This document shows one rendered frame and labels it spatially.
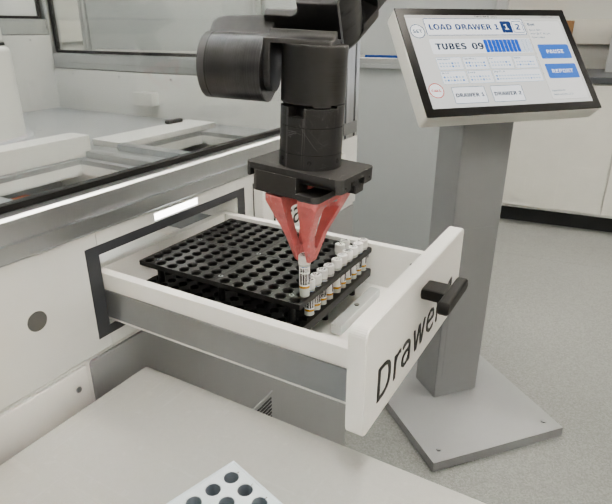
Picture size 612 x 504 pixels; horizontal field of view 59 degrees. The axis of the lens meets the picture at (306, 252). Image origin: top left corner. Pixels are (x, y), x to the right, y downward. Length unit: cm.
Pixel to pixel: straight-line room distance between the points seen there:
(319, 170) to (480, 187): 114
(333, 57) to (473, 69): 102
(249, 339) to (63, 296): 21
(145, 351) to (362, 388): 36
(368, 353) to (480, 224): 121
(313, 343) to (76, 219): 29
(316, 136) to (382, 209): 197
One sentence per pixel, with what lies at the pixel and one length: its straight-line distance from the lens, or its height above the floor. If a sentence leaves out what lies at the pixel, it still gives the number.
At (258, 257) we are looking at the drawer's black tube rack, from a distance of 65.
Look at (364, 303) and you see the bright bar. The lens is 66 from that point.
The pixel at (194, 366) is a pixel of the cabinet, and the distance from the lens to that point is 84.
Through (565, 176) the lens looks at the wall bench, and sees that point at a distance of 360.
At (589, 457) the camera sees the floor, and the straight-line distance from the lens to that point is 187.
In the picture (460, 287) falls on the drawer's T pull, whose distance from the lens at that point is 57.
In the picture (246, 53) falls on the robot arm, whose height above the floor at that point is 114.
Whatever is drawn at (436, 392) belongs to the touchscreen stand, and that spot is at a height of 6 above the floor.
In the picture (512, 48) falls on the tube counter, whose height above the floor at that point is 110.
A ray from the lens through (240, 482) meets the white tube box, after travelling 50.
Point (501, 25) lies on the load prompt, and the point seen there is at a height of 116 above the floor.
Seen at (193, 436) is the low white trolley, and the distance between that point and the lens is 61.
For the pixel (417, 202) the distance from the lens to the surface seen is 238.
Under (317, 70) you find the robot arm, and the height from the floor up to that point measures 112.
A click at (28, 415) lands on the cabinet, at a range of 66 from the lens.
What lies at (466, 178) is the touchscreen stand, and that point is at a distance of 156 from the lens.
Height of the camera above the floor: 116
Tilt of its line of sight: 23 degrees down
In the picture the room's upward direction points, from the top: straight up
